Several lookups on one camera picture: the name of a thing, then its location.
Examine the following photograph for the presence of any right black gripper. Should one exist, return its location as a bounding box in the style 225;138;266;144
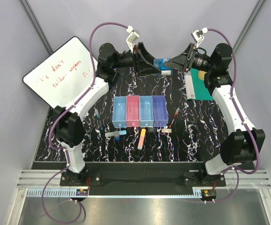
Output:
163;43;215;73

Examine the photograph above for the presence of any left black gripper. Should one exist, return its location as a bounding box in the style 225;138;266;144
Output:
112;42;161;77

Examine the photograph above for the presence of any blue ink bottle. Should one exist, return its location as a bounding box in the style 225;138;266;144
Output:
153;58;173;76

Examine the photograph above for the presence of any yellow mug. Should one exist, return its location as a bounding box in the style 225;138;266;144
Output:
198;71;206;81

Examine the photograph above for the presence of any green book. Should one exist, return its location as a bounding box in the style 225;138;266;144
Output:
184;69;214;101

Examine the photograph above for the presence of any pink bin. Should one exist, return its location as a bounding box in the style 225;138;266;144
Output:
126;95;140;127

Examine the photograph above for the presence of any sky blue bin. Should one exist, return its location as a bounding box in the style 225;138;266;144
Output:
140;96;154;127

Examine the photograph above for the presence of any red pen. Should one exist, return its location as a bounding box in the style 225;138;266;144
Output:
168;107;180;129

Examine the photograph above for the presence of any purple bin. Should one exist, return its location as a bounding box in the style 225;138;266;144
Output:
152;96;168;127

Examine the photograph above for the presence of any light blue bin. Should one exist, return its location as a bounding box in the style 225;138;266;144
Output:
112;97;127;128

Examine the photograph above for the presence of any orange pink highlighter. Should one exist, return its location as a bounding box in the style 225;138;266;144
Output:
137;128;146;150

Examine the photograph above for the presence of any small white eraser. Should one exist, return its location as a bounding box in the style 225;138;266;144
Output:
161;128;172;133

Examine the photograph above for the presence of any blue pen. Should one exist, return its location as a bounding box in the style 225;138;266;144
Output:
95;109;104;131

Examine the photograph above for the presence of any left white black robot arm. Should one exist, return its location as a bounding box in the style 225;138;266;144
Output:
49;42;160;186

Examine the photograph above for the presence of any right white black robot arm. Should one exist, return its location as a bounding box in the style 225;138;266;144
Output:
164;43;265;186

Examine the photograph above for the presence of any black marble pattern mat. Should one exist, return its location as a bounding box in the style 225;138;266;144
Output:
31;63;245;163

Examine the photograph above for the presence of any grey marker with blue cap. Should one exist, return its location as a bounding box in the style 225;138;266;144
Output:
105;130;127;137

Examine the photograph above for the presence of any white dry-erase board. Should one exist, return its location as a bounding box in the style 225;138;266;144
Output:
23;37;93;108

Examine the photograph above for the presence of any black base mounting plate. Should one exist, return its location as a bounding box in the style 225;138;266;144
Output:
60;162;226;188

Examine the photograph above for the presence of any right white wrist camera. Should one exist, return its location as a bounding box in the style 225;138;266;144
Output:
191;27;208;48

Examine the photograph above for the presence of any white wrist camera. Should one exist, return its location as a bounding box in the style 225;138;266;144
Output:
191;27;208;48
126;25;140;52

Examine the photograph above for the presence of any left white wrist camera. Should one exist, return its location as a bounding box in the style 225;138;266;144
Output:
126;25;140;52

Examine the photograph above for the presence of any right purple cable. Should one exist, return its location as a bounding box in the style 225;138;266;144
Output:
205;28;261;203

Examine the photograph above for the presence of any purple cable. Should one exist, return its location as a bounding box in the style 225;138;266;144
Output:
41;22;131;223
205;28;261;203

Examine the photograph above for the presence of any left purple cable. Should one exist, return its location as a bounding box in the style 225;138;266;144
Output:
41;22;131;223

